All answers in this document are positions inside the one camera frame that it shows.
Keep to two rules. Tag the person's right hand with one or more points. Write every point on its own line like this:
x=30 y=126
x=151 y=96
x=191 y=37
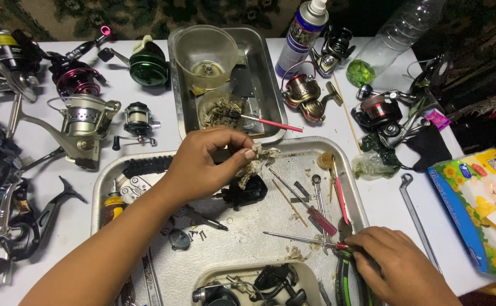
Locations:
x=401 y=267

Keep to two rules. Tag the person's left hand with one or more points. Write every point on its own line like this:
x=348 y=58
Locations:
x=197 y=165

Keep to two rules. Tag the tissue wad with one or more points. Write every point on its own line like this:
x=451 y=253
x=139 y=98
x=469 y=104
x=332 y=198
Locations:
x=258 y=161

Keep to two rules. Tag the long silver wrench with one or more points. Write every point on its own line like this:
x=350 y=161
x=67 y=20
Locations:
x=418 y=221

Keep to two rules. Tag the black reel body part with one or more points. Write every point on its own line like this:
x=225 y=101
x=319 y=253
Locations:
x=248 y=191

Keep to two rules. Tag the plastic cup with dirty tissue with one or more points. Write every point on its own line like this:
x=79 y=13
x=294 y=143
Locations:
x=220 y=111

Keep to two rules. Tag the silver folding pliers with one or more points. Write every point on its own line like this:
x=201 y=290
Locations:
x=137 y=187

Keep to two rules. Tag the group of small screws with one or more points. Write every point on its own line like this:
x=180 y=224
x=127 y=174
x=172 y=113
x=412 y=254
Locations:
x=197 y=234

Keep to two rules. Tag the small black conventional reel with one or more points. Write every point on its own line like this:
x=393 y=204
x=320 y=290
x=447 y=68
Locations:
x=138 y=120

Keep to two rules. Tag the round black reel cap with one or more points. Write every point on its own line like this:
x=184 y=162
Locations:
x=180 y=239

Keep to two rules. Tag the white plastic container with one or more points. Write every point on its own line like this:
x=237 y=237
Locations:
x=311 y=280

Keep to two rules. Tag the large metal tray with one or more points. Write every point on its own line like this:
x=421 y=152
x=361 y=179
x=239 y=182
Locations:
x=252 y=238

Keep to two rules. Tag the red slim pen tool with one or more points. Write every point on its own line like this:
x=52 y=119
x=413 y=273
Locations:
x=341 y=195

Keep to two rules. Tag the short wooden stick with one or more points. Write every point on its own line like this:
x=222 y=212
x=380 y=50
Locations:
x=289 y=203

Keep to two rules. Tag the floral tissue pack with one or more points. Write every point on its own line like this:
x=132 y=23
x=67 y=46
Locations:
x=482 y=208

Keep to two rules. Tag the green crumpled plastic bag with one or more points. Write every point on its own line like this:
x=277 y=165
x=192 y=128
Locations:
x=373 y=163

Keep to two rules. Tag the small silver wrench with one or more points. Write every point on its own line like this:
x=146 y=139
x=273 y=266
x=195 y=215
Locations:
x=318 y=195

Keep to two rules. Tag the clear plastic cup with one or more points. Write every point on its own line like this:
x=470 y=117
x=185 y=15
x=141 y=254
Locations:
x=205 y=55

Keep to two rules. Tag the green baitcasting reel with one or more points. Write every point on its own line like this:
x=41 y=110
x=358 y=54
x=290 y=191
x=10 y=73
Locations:
x=148 y=63

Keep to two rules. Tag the small deep metal tray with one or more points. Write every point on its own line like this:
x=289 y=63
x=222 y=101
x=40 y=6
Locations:
x=260 y=72

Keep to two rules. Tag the black cloth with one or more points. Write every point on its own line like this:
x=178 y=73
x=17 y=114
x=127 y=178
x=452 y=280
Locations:
x=428 y=148

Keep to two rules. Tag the large silver spinning reel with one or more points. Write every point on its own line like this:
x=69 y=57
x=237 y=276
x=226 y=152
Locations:
x=80 y=123

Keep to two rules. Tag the black reel parts in container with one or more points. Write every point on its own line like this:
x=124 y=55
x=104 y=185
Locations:
x=273 y=284

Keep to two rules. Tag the amber round cap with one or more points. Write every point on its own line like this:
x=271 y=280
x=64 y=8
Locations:
x=326 y=160

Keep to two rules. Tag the gold red spinning reel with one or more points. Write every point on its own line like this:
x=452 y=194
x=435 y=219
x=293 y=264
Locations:
x=305 y=91

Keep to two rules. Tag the magenta black spinning reel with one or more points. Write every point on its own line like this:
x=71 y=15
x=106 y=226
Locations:
x=76 y=76

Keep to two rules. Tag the pink small packet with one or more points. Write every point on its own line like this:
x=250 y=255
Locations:
x=437 y=119

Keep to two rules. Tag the black red spinning reel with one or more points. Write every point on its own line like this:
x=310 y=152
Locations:
x=377 y=111

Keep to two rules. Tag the long thin wooden skewer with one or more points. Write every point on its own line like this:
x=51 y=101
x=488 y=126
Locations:
x=346 y=111

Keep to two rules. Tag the blue white spray can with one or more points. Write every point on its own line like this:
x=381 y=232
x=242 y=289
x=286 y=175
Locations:
x=301 y=38

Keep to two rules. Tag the black silver spinning reel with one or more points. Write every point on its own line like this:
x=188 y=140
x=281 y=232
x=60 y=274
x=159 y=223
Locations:
x=333 y=51

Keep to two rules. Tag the black grey spinning reel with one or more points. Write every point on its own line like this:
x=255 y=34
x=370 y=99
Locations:
x=27 y=229

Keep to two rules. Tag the black reel by cloth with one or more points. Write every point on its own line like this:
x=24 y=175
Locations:
x=433 y=76

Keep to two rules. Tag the black reel with yellow line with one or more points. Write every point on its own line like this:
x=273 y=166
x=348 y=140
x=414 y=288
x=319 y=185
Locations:
x=12 y=53

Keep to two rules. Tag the clear plastic bottle green cap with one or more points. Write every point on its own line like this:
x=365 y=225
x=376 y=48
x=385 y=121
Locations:
x=396 y=34

